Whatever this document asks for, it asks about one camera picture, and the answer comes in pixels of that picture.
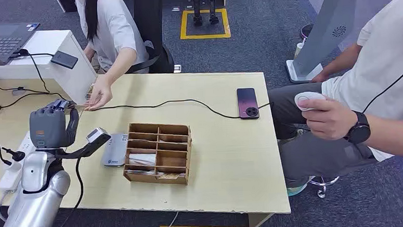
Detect person's right hand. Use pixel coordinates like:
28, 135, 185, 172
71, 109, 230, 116
310, 71, 329, 84

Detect black phone charging cable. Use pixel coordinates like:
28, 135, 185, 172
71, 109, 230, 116
83, 95, 272, 127

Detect patterned paper packet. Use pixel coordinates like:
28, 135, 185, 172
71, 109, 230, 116
84, 83, 96, 101

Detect wooden compartment organizer box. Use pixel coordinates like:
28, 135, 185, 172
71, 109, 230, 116
120, 119, 195, 189

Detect person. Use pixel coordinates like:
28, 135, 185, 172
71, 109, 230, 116
263, 0, 403, 198
75, 0, 154, 112

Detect black humanoid robot legs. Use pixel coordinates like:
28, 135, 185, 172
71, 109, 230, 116
188, 0, 220, 27

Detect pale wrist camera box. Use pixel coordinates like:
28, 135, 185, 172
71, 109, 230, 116
54, 127, 113, 161

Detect black wrist watch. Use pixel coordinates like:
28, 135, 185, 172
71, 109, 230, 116
343, 110, 372, 145

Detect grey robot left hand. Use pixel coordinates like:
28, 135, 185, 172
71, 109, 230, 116
28, 98, 81, 151

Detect white bottle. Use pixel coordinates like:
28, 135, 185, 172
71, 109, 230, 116
293, 38, 307, 59

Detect grey floor stand panel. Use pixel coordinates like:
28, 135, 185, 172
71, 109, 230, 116
282, 0, 364, 85

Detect grey laptop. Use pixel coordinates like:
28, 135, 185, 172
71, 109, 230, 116
0, 20, 43, 66

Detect dark red smartphone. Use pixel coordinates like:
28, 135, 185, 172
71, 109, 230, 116
236, 87, 261, 121

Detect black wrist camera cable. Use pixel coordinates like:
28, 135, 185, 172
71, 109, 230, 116
44, 157, 87, 227

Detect white power strip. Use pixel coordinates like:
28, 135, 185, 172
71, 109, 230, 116
0, 130, 39, 193

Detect yellow floor tape square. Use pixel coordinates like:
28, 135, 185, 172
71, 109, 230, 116
178, 7, 232, 41

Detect chrome stool base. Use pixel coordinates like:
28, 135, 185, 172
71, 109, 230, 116
308, 175, 342, 200

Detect white handheld controller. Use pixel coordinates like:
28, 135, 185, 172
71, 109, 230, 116
293, 90, 327, 113

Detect patterned card in organizer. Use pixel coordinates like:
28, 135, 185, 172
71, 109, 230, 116
157, 171, 187, 181

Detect black tangled desk cable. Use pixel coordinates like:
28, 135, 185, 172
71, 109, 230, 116
0, 76, 68, 126

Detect grey card reader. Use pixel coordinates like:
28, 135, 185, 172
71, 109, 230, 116
100, 132, 131, 168

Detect person's left hand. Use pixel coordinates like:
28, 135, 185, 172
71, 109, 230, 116
296, 94, 360, 143
82, 78, 114, 112

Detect white raised counter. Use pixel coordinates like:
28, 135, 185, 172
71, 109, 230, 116
0, 28, 100, 110

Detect black cabinet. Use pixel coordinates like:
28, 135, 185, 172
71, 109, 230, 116
55, 0, 78, 14

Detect black round seat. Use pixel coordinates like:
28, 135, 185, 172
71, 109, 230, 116
300, 23, 316, 40

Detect black office chair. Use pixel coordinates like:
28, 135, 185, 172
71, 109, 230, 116
123, 0, 183, 77

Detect black headset cable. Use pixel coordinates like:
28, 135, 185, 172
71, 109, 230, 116
358, 56, 403, 114

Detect white key card stack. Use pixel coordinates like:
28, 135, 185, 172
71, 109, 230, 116
127, 152, 158, 168

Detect black plug with cable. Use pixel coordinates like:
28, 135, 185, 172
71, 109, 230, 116
0, 122, 26, 167

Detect black laptop power cable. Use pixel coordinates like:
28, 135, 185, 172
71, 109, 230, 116
10, 46, 67, 102

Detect black power bank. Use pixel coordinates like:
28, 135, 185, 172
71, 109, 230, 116
50, 49, 80, 71

